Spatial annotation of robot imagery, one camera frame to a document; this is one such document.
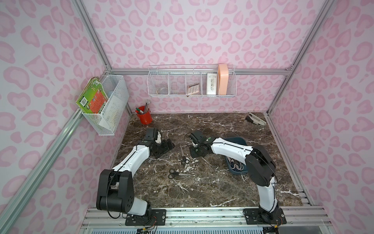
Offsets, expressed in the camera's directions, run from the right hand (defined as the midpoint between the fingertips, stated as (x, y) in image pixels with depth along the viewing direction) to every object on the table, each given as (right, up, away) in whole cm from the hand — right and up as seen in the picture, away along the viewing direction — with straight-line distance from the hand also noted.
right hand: (192, 153), depth 91 cm
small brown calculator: (+1, +41, +3) cm, 41 cm away
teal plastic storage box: (+33, +7, +11) cm, 35 cm away
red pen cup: (-39, +23, +30) cm, 54 cm away
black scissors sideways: (-12, -12, -3) cm, 17 cm away
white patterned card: (+12, +45, +1) cm, 47 cm away
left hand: (-13, +5, -2) cm, 14 cm away
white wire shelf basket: (-2, +48, +10) cm, 49 cm away
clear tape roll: (-19, +39, +2) cm, 44 cm away
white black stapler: (+47, +23, +23) cm, 57 cm away
